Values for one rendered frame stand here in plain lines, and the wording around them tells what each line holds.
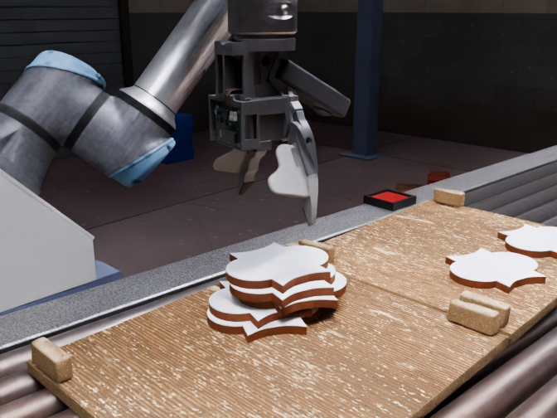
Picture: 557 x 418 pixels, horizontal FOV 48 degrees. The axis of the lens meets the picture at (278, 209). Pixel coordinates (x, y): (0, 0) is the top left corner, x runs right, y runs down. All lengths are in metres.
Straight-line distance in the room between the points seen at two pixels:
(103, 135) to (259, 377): 0.55
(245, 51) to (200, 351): 0.33
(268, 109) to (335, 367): 0.28
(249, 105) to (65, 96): 0.47
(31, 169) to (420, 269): 0.61
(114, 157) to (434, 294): 0.55
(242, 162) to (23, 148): 0.40
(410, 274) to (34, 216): 0.55
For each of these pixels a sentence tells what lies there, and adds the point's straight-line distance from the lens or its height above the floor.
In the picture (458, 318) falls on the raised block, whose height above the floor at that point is 0.95.
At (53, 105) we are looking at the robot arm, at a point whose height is 1.15.
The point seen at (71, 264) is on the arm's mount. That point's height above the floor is 0.91.
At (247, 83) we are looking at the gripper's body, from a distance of 0.68.
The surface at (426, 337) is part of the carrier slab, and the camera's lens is 0.75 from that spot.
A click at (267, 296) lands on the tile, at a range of 0.73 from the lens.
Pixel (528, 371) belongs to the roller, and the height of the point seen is 0.92.
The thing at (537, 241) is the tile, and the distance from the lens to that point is 1.05.
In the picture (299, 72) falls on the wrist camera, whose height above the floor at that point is 1.23.
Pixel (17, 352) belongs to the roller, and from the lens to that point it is 0.79.
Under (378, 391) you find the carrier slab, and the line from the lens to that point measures 0.65.
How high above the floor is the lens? 1.29
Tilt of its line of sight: 18 degrees down
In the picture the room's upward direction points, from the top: straight up
